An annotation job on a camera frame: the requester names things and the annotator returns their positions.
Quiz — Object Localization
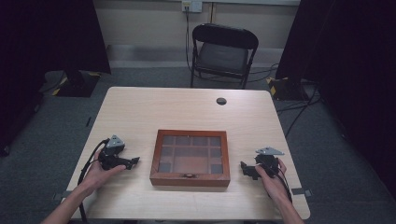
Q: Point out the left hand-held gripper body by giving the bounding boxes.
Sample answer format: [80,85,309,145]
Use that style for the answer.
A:
[98,134,134,171]

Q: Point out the person's left hand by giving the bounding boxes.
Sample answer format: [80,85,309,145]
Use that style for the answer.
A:
[83,150,127,196]

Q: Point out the black floor cables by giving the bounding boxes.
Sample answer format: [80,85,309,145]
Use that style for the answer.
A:
[248,63,323,138]

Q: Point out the black curtain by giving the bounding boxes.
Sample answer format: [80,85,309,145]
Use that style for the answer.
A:
[275,0,396,200]
[0,0,112,157]

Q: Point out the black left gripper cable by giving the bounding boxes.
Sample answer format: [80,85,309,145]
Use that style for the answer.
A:
[77,138,110,223]

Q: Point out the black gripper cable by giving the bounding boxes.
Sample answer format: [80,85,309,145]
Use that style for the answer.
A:
[261,161,293,203]
[77,138,110,223]

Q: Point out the black folding chair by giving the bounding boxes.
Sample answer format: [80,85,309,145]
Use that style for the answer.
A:
[190,22,260,91]

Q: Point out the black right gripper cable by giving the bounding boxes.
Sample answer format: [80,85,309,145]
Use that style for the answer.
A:
[261,161,293,203]

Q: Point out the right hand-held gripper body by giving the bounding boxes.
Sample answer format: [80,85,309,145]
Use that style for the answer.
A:
[248,147,285,179]

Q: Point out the white wall socket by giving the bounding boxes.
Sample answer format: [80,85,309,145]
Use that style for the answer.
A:
[181,0,204,14]

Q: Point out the black yellow stand base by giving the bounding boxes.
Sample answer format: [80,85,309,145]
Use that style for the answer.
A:
[265,76,307,102]
[50,70,102,98]

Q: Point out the black power cable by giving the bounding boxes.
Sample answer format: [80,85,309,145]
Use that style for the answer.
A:
[184,5,194,73]

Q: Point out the wooden box with glass lid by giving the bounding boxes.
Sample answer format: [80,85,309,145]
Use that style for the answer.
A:
[148,129,232,188]

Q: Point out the person's right hand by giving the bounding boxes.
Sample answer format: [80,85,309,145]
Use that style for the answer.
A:
[254,158,290,203]

